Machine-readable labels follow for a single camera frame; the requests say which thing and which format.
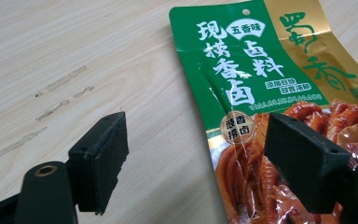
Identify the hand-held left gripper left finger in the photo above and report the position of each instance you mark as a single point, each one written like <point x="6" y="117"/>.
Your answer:
<point x="98" y="165"/>

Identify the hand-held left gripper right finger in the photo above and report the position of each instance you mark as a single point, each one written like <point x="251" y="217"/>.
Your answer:
<point x="304" y="161"/>

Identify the green and gold seasoning packet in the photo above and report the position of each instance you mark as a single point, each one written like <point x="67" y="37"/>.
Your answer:
<point x="245" y="77"/>

